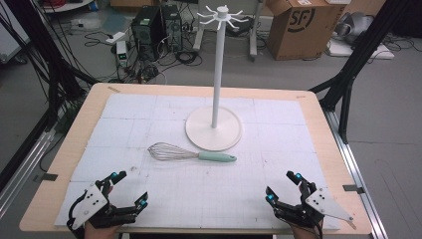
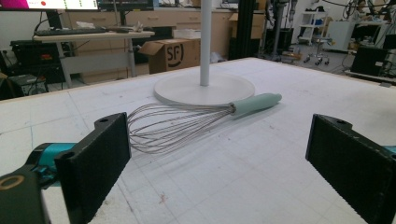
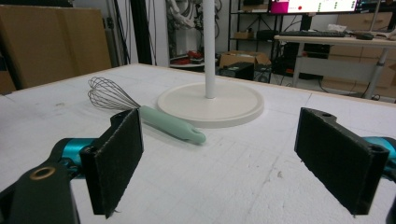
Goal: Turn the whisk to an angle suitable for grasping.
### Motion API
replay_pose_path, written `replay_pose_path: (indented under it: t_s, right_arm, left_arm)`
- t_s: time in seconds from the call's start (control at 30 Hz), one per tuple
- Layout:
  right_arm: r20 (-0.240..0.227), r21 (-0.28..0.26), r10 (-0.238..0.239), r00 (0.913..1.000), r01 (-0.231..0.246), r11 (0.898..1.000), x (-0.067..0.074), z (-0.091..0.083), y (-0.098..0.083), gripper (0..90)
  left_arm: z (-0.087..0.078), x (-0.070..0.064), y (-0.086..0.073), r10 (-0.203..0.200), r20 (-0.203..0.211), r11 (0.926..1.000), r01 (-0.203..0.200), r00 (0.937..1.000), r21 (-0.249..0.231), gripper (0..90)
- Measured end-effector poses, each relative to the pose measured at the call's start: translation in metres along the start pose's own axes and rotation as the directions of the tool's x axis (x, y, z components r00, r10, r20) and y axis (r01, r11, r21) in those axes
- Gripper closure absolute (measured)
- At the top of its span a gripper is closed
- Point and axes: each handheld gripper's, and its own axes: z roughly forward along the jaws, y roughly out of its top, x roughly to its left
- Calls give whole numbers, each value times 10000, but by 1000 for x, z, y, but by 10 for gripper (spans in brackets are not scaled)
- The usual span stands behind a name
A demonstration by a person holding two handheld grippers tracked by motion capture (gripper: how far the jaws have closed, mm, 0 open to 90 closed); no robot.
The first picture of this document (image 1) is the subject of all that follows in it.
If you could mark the white stand leg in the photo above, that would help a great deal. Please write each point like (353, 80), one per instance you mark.
(199, 30)
(253, 33)

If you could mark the black table clip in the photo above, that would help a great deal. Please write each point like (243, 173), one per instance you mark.
(353, 189)
(49, 177)

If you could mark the person's left hand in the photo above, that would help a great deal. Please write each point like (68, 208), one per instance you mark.
(99, 233)

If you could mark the white flat board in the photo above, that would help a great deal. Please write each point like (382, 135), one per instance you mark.
(361, 51)

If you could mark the slim black computer tower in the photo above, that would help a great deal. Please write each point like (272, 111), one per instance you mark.
(172, 28)

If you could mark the grey bag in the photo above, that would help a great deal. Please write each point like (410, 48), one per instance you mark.
(353, 26)

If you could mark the white grid mat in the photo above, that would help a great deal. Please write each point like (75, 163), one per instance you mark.
(199, 192)

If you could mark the black metal frame strut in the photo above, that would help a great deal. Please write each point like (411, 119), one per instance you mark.
(36, 43)
(361, 49)

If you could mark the white hook stand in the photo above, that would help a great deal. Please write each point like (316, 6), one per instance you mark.
(217, 83)

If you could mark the round white table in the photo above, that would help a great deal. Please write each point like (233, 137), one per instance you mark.
(66, 5)

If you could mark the large black computer tower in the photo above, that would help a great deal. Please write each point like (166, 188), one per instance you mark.
(147, 33)

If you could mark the aluminium rail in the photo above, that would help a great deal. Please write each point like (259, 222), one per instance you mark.
(23, 169)
(358, 172)

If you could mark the white power strip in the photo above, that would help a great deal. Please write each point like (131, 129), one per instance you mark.
(115, 38)

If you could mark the small white device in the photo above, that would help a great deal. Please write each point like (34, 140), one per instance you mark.
(121, 53)

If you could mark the brown cardboard box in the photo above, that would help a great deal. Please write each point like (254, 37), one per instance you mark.
(298, 33)

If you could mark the white panel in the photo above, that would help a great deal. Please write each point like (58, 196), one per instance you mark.
(10, 36)

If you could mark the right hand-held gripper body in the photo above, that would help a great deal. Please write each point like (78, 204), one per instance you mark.
(323, 202)

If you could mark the person's right hand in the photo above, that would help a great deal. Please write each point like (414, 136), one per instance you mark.
(307, 233)

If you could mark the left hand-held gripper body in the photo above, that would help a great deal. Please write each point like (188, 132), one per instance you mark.
(90, 202)

